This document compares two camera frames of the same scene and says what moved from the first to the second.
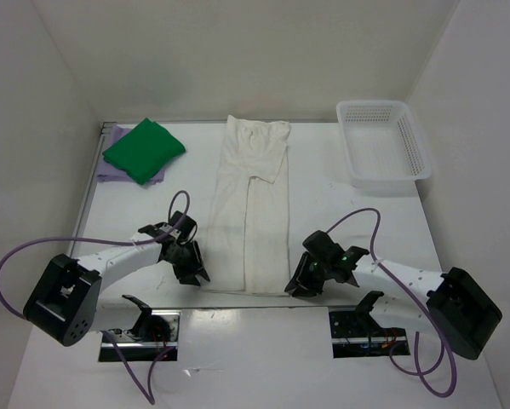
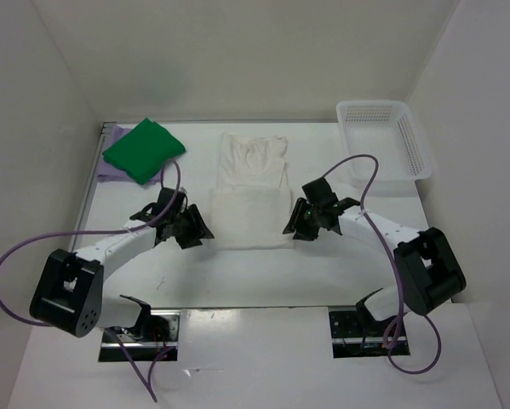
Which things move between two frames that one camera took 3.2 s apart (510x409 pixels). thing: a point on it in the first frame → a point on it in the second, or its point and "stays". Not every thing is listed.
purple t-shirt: (107, 172) stays
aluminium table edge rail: (104, 129) stays
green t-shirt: (144, 152) stays
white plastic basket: (383, 147) stays
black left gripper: (186, 274) → (198, 227)
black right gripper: (314, 288) → (295, 221)
